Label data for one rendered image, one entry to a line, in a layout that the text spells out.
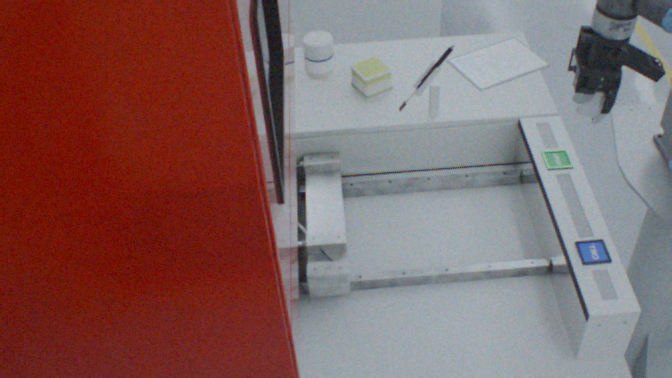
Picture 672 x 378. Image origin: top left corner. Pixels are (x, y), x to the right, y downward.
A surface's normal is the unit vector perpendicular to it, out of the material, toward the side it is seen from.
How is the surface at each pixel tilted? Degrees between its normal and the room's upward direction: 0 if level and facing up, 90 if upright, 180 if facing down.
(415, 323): 0
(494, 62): 0
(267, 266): 90
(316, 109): 0
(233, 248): 90
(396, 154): 90
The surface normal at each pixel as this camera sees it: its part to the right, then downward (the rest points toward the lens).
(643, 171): -0.06, -0.72
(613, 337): 0.05, 0.69
